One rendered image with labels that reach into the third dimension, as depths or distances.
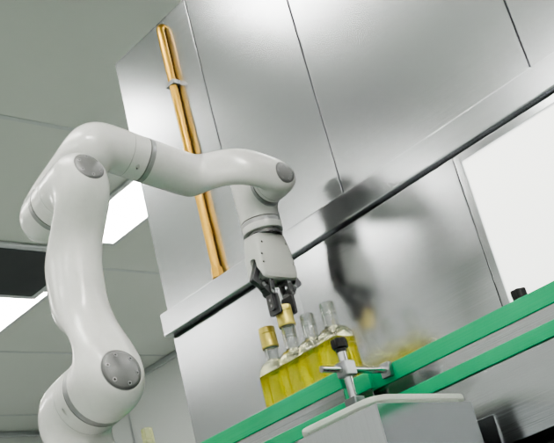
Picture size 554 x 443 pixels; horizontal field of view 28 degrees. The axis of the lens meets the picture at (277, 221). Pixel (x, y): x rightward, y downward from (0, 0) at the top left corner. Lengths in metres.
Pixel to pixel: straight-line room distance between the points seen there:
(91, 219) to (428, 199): 0.64
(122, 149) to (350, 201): 0.49
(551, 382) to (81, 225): 0.83
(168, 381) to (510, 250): 5.70
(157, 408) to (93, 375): 5.89
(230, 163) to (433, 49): 0.46
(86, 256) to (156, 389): 5.77
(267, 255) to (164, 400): 5.42
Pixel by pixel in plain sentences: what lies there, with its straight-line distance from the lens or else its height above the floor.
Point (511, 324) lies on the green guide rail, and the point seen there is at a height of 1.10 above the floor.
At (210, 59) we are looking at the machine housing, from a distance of 2.73.
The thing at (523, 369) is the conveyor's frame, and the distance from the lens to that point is 1.77.
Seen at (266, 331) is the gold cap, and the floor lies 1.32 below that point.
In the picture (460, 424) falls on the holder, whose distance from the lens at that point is 1.71.
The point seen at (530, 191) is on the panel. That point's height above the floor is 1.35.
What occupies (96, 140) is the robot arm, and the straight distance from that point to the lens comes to 2.10.
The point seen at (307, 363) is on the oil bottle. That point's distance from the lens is 2.11.
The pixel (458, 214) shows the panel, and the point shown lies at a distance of 2.08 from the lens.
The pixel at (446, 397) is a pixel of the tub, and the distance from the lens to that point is 1.71.
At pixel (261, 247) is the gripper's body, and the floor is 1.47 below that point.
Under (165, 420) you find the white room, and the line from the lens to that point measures 7.59.
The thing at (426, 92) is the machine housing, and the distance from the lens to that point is 2.22.
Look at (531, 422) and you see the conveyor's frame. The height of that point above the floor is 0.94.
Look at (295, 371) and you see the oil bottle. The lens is 2.14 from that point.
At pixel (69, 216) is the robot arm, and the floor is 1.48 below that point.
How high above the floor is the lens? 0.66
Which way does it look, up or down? 23 degrees up
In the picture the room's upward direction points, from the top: 15 degrees counter-clockwise
